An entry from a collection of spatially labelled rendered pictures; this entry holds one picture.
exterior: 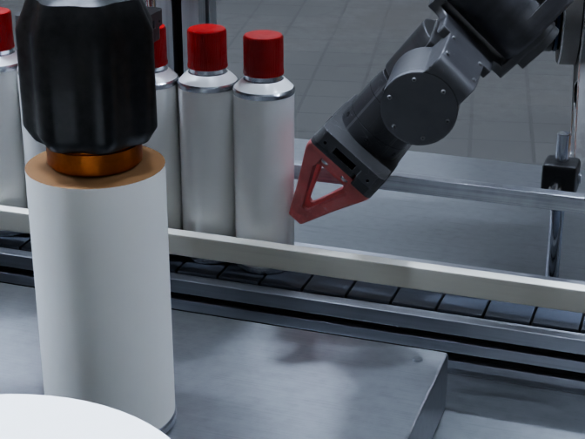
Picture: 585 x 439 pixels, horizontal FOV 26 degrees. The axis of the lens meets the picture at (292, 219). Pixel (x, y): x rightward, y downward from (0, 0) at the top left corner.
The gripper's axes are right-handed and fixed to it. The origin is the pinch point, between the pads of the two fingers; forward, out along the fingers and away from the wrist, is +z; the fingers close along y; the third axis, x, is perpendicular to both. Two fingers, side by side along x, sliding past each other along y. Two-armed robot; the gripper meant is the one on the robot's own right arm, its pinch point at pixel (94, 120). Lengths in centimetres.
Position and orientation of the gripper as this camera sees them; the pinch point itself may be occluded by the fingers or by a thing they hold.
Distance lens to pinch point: 106.3
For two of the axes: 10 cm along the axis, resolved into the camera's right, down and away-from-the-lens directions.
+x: 3.1, -3.6, 8.8
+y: 9.5, 1.3, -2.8
